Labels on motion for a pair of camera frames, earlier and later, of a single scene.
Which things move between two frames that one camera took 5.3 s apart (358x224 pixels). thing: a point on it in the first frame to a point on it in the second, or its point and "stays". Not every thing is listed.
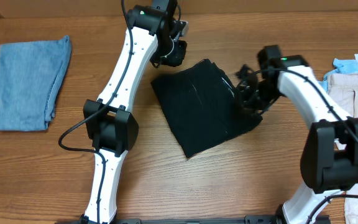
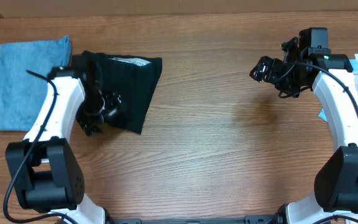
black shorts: (201, 106) to (135, 78)
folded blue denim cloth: (28, 76) stays
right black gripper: (249, 88) to (270, 70)
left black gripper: (178, 58) to (90, 126)
